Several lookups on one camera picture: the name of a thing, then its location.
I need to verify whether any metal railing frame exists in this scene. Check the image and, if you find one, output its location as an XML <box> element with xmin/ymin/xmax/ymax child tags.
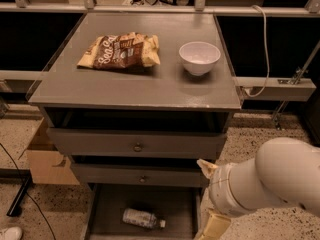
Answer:
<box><xmin>0</xmin><ymin>0</ymin><xmax>320</xmax><ymax>18</ymax></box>

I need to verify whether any black floor cable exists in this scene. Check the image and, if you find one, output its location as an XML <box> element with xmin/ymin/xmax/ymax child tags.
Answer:
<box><xmin>0</xmin><ymin>143</ymin><xmax>57</xmax><ymax>240</ymax></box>

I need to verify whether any grey drawer cabinet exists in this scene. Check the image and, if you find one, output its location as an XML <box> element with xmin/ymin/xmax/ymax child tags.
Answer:
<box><xmin>27</xmin><ymin>11</ymin><xmax>242</xmax><ymax>240</ymax></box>

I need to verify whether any cardboard box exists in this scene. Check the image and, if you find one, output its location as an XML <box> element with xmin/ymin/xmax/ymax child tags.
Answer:
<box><xmin>25</xmin><ymin>119</ymin><xmax>79</xmax><ymax>185</ymax></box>

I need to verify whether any white cable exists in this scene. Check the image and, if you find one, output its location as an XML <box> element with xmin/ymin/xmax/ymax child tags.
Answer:
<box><xmin>243</xmin><ymin>4</ymin><xmax>270</xmax><ymax>99</ymax></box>

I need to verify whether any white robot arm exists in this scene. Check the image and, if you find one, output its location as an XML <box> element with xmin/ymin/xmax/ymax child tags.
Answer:
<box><xmin>194</xmin><ymin>137</ymin><xmax>320</xmax><ymax>240</ymax></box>

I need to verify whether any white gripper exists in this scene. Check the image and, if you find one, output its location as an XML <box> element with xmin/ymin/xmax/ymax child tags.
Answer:
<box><xmin>194</xmin><ymin>159</ymin><xmax>253</xmax><ymax>240</ymax></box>

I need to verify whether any grey middle drawer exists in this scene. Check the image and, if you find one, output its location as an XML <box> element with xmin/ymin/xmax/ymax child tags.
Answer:
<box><xmin>71</xmin><ymin>163</ymin><xmax>209</xmax><ymax>188</ymax></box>

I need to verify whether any black table leg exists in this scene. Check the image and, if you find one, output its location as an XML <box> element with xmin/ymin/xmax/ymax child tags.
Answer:
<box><xmin>6</xmin><ymin>176</ymin><xmax>32</xmax><ymax>217</ymax></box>

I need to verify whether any grey top drawer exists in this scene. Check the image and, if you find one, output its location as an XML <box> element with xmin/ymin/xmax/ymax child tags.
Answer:
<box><xmin>47</xmin><ymin>128</ymin><xmax>226</xmax><ymax>160</ymax></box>

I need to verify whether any brown sea salt chip bag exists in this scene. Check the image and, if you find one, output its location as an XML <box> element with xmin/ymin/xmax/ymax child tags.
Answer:
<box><xmin>77</xmin><ymin>32</ymin><xmax>160</xmax><ymax>70</ymax></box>

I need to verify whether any grey bottom drawer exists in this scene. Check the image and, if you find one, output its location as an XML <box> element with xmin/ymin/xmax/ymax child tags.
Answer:
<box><xmin>81</xmin><ymin>184</ymin><xmax>200</xmax><ymax>240</ymax></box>

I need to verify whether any white bowl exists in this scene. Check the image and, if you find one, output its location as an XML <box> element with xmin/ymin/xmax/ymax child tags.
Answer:
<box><xmin>179</xmin><ymin>41</ymin><xmax>221</xmax><ymax>76</ymax></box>

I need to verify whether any white shoe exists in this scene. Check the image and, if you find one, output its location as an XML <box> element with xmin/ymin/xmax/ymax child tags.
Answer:
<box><xmin>0</xmin><ymin>227</ymin><xmax>23</xmax><ymax>240</ymax></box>

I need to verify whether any grey drawer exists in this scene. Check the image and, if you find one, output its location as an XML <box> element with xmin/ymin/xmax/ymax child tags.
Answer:
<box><xmin>71</xmin><ymin>163</ymin><xmax>209</xmax><ymax>188</ymax></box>
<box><xmin>81</xmin><ymin>184</ymin><xmax>200</xmax><ymax>240</ymax></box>
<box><xmin>47</xmin><ymin>128</ymin><xmax>226</xmax><ymax>160</ymax></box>

